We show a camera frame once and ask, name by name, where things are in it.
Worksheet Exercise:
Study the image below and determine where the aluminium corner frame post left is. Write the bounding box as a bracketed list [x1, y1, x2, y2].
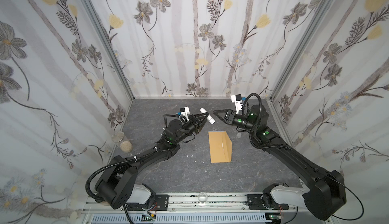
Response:
[81, 0, 135, 102]

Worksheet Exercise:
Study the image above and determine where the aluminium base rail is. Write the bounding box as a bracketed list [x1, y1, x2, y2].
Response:
[81, 192, 333, 215]

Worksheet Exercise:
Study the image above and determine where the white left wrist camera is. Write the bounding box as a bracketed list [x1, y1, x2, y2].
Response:
[178, 107, 190, 124]

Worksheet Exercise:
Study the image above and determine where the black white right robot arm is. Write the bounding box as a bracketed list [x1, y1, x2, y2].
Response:
[213, 105, 349, 221]

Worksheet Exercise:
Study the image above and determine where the beige round ball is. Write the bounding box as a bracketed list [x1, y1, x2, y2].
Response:
[120, 141, 133, 153]

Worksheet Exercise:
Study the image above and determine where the clear glass jar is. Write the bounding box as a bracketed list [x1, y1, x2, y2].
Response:
[111, 131, 126, 145]

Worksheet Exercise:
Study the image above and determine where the aluminium corner frame post right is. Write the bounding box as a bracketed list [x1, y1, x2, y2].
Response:
[269, 0, 334, 101]

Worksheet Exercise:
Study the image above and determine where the aluminium corner frame post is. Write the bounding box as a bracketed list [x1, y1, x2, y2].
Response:
[269, 0, 334, 101]
[81, 0, 135, 102]

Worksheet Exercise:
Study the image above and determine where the white vented cable duct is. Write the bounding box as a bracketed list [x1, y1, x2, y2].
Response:
[90, 213, 273, 224]

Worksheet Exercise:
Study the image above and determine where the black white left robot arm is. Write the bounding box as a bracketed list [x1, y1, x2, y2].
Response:
[85, 112, 209, 209]

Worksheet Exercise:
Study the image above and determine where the clear glass dome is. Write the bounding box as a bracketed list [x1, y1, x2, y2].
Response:
[198, 192, 208, 203]

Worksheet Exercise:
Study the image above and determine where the tan paper envelope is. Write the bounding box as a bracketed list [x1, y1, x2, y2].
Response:
[208, 131, 232, 163]

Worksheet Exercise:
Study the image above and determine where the white glue stick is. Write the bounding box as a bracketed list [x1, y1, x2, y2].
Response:
[200, 108, 215, 124]

